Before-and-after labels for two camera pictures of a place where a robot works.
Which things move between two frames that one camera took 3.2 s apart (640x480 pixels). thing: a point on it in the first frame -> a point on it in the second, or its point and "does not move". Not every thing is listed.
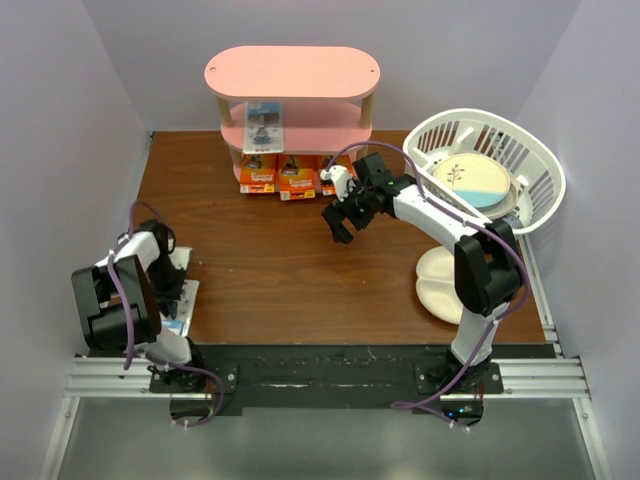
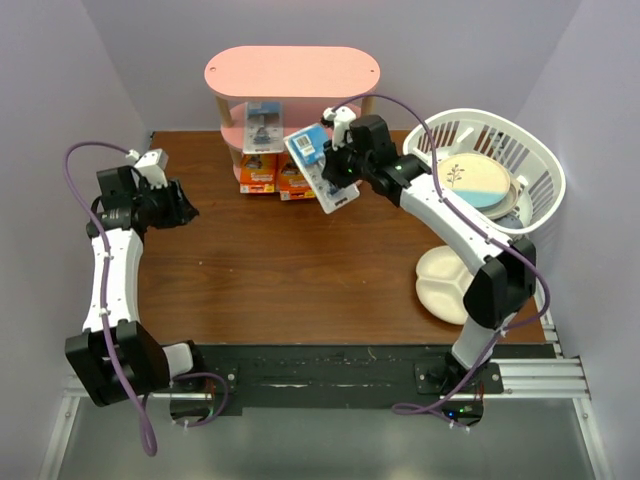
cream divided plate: (435, 285) does not move
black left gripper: (171, 296) -> (180, 210)
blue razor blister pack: (185, 306) -> (307, 146)
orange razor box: (259, 173) does not move
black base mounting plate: (340, 376) does not move
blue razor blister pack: (263, 127) does not move
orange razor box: (297, 176) does not move
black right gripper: (335, 216) -> (332, 171)
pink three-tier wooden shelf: (326, 104) does not move
